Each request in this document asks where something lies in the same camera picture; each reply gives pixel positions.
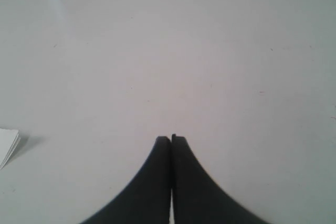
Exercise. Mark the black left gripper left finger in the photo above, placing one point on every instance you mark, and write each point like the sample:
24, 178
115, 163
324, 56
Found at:
147, 197

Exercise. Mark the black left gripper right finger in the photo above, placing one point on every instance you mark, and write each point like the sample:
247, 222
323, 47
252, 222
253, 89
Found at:
196, 197

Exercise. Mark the white folded paper stack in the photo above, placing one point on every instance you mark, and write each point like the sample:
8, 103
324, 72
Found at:
8, 142

